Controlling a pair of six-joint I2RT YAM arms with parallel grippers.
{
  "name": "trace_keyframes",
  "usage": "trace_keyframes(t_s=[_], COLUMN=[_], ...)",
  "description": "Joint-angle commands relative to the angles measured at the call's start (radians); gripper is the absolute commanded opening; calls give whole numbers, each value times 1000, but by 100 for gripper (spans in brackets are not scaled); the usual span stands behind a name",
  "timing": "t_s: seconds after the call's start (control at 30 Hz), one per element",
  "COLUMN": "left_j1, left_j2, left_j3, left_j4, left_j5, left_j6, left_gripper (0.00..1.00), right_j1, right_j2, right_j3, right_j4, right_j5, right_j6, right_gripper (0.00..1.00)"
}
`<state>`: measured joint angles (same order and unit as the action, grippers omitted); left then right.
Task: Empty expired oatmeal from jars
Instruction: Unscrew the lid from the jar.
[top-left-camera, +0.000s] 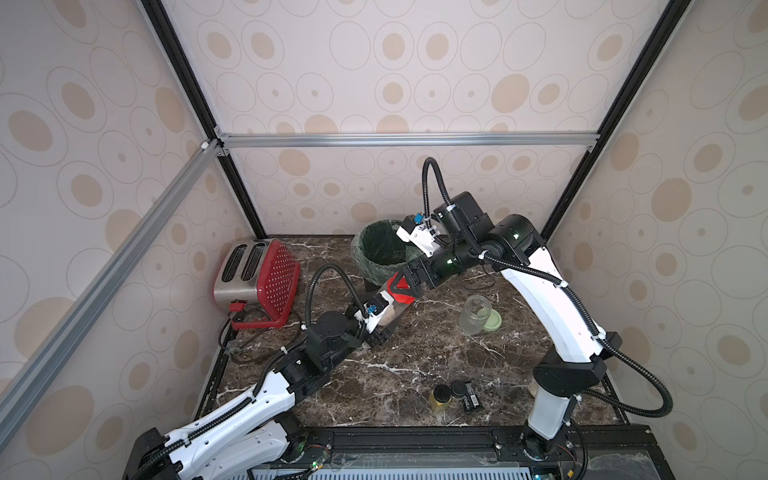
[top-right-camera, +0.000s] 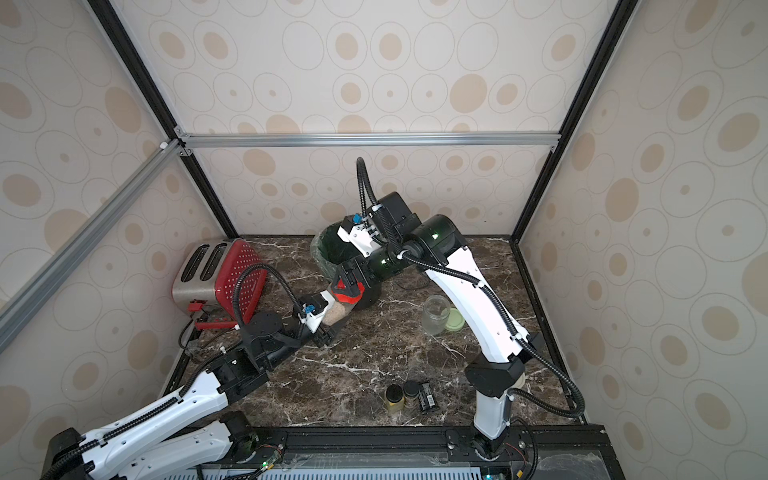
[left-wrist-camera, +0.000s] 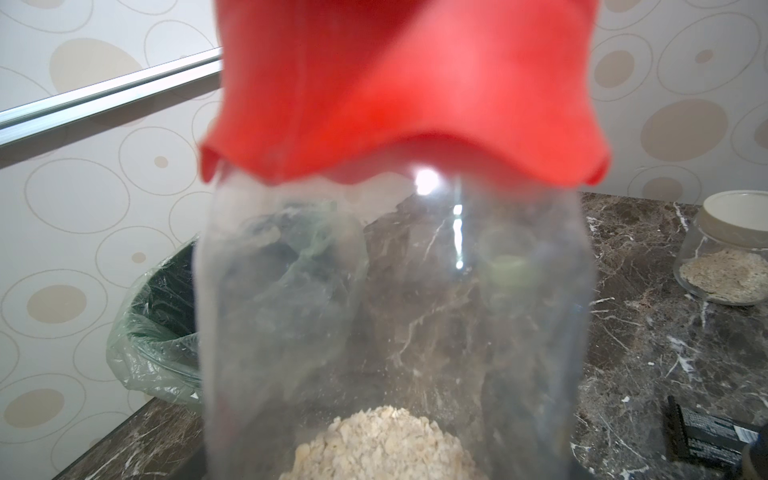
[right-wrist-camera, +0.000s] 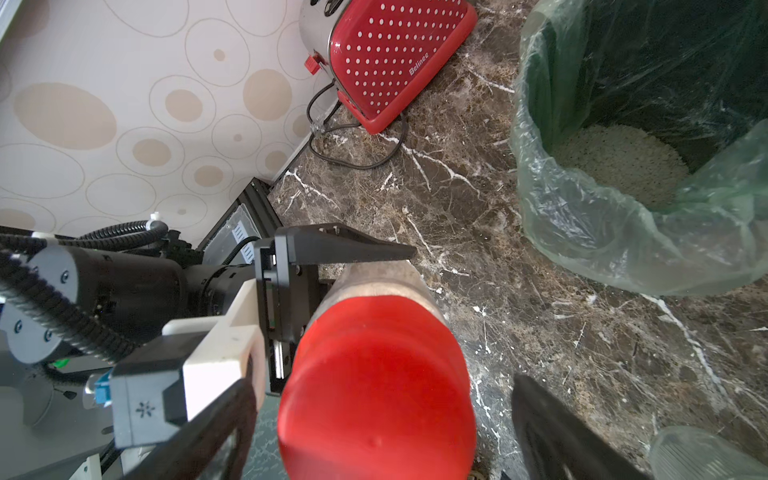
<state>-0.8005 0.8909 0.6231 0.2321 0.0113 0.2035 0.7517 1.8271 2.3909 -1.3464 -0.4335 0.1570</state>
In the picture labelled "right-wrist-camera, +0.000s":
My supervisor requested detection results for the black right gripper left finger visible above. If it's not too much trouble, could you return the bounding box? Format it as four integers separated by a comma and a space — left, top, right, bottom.
119, 377, 257, 479

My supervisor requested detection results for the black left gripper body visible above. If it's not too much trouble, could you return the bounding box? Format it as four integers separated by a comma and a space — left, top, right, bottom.
253, 233, 327, 396

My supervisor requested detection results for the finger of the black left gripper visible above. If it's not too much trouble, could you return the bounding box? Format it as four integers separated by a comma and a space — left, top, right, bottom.
275, 223, 417, 266

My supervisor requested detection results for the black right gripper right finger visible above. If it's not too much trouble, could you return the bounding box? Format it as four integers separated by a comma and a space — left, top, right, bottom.
511, 374, 647, 479

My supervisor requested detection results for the clear oatmeal jar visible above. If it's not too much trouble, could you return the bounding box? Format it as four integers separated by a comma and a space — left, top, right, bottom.
649, 426, 767, 480

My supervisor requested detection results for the red lid oatmeal jar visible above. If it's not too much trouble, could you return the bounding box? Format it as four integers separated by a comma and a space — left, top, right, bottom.
277, 261, 477, 479

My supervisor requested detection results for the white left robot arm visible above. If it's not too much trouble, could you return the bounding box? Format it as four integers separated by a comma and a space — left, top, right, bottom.
1, 220, 415, 395

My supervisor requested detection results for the oatmeal pile in bin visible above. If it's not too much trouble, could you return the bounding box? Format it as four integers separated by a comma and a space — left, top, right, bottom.
553, 125, 690, 210

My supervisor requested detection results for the red polka dot toaster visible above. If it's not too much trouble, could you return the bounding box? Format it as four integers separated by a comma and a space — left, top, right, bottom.
299, 0, 478, 135

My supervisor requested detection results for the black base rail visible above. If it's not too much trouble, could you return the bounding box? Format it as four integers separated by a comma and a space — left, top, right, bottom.
197, 178, 282, 265

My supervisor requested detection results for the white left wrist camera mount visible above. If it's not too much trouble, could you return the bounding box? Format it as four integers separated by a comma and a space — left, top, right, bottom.
108, 280, 268, 449

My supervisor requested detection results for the black toaster power cord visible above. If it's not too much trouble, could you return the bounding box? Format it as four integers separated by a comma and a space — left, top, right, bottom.
305, 80, 410, 172

